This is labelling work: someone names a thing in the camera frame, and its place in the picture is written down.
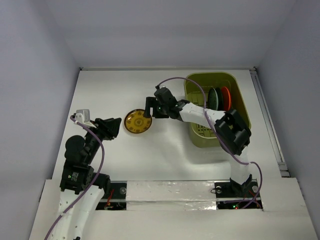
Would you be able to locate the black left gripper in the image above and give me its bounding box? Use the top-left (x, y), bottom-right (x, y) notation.
top-left (84, 116), bottom-right (121, 163)

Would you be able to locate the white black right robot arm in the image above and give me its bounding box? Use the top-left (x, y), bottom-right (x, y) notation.
top-left (143, 87), bottom-right (252, 197)

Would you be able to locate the yellow brown patterned plate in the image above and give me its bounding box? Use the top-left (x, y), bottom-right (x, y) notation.
top-left (123, 108), bottom-right (152, 131)

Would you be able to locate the right arm base electronics bay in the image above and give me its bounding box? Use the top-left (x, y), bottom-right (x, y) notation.
top-left (210, 180), bottom-right (263, 210)

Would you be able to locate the orange rimmed black plate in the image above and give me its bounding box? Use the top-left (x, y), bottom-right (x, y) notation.
top-left (221, 86), bottom-right (232, 111)

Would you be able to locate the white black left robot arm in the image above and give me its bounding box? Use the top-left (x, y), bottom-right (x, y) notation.
top-left (45, 113), bottom-right (122, 240)

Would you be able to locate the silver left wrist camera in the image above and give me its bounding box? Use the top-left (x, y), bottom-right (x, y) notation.
top-left (73, 109), bottom-right (91, 125)

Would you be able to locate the olive green dish rack tub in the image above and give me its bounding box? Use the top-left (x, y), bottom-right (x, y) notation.
top-left (184, 72), bottom-right (251, 148)

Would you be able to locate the blue floral dark-rimmed plate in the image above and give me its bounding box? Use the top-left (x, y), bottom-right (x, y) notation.
top-left (207, 87), bottom-right (222, 111)

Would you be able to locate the beige floral plate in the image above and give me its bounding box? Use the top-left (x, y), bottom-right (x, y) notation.
top-left (124, 125), bottom-right (146, 135)

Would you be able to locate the left arm base electronics bay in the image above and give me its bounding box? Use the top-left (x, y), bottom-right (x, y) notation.
top-left (96, 181), bottom-right (127, 211)

